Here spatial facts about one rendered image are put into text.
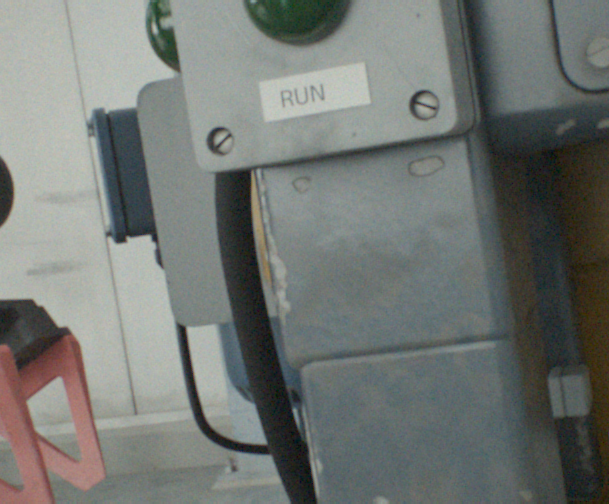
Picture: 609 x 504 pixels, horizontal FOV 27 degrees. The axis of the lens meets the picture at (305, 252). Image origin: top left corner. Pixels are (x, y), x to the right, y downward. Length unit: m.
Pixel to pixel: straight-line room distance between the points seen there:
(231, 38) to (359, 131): 0.04
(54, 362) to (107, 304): 5.47
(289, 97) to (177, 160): 0.48
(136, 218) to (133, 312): 5.27
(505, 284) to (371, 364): 0.05
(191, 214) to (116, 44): 5.28
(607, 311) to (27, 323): 0.30
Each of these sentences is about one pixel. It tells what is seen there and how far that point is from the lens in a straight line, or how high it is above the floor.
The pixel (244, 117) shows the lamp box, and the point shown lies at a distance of 0.35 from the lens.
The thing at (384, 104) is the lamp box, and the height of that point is 1.25.
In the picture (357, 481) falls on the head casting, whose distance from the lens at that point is 0.41.
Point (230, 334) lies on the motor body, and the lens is 0.88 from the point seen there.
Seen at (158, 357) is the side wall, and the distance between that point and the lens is 6.10.
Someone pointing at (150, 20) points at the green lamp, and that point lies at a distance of 0.37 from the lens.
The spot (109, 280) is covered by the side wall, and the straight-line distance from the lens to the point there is 6.14.
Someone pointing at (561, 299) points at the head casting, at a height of 1.16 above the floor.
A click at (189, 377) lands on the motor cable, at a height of 1.11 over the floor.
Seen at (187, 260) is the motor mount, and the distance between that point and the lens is 0.83.
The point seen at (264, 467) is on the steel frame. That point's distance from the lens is 5.54.
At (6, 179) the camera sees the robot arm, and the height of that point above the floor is 1.26.
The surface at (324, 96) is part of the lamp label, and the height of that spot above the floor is 1.26.
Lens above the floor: 1.23
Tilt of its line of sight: 3 degrees down
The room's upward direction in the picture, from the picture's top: 9 degrees counter-clockwise
